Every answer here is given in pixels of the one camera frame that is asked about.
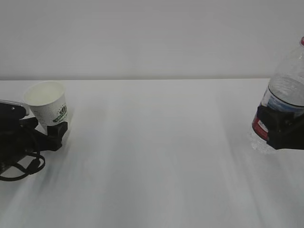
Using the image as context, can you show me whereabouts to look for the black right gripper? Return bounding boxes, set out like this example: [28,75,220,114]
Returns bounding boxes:
[257,105,304,150]

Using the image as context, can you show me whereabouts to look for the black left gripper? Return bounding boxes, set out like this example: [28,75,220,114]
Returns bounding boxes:
[0,118,68,175]

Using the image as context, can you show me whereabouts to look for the clear plastic water bottle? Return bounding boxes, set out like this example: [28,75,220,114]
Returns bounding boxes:
[251,39,304,153]

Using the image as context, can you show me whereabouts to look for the white paper cup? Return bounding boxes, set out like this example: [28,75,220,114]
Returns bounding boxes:
[23,81,68,130]

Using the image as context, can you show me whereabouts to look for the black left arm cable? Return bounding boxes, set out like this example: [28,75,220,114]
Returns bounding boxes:
[0,125,46,182]

